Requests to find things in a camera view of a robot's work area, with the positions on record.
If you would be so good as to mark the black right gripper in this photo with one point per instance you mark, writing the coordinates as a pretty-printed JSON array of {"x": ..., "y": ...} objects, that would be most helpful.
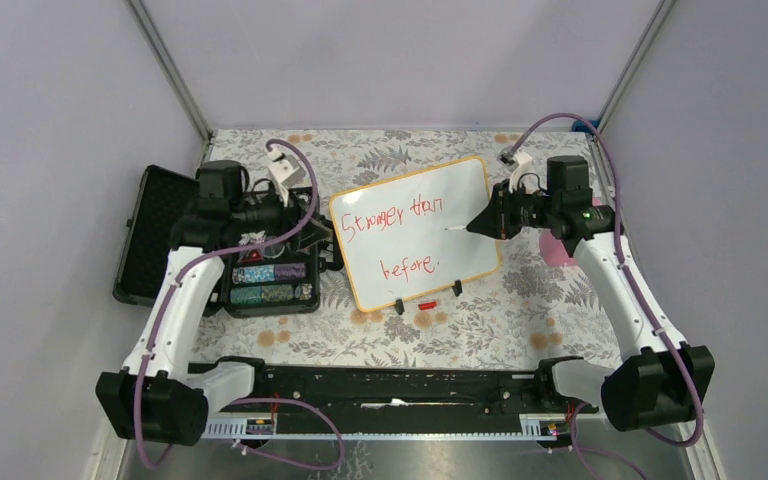
[{"x": 496, "y": 220}]

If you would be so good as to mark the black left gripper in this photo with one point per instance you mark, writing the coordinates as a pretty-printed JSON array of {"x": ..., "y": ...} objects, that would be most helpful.
[{"x": 290, "y": 217}]

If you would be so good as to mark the yellow framed whiteboard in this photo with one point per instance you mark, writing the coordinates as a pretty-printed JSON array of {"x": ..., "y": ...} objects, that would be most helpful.
[{"x": 392, "y": 233}]

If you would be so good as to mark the red marker cap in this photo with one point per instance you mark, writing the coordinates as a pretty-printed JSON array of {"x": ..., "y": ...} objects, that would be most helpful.
[{"x": 427, "y": 306}]

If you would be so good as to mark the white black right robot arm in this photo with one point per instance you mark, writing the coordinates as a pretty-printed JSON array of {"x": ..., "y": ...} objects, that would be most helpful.
[{"x": 662, "y": 379}]

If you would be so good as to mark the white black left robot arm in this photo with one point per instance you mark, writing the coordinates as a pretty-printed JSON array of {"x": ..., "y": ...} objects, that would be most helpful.
[{"x": 154, "y": 397}]

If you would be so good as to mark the pink wedge block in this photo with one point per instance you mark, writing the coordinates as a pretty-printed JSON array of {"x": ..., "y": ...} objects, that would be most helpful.
[{"x": 553, "y": 248}]

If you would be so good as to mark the black poker chip case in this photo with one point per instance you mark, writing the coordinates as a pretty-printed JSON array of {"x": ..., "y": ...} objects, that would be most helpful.
[{"x": 174, "y": 210}]

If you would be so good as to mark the floral patterned table mat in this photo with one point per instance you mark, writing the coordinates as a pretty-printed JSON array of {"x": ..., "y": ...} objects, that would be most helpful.
[{"x": 525, "y": 312}]

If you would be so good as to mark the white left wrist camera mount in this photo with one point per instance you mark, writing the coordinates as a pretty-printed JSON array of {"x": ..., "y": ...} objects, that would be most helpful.
[{"x": 285, "y": 171}]

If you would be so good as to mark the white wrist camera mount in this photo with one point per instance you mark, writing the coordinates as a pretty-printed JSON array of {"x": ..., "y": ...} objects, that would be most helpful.
[
  {"x": 521, "y": 162},
  {"x": 285, "y": 171}
]

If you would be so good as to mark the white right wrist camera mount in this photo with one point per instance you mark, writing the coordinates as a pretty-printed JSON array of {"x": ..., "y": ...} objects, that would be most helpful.
[{"x": 521, "y": 162}]

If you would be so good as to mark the blue corner bracket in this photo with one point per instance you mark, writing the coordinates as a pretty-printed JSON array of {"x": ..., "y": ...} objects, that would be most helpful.
[{"x": 588, "y": 125}]

